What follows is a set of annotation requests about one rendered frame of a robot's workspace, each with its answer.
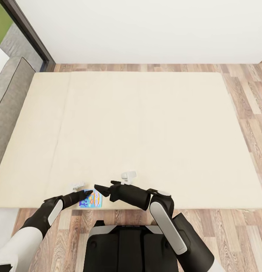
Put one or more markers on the board game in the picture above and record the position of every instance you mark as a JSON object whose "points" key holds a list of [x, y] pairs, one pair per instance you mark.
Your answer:
{"points": [[94, 200]]}

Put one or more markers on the door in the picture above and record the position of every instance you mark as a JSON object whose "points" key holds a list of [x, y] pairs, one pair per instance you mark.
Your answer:
{"points": [[18, 37]]}

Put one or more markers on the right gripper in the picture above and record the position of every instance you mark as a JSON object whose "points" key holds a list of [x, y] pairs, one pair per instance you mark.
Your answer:
{"points": [[118, 191]]}

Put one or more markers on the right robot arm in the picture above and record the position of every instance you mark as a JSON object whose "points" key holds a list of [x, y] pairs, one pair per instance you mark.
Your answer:
{"points": [[189, 249]]}

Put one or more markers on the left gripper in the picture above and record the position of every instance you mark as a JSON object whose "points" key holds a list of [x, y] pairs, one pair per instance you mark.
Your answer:
{"points": [[79, 196]]}

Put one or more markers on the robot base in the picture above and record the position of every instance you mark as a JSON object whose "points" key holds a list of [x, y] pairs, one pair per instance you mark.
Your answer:
{"points": [[128, 248]]}

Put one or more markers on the bed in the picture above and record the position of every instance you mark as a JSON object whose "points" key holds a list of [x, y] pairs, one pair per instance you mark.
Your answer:
{"points": [[177, 130]]}

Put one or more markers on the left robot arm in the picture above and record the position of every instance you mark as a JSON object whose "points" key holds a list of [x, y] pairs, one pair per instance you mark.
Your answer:
{"points": [[18, 253]]}

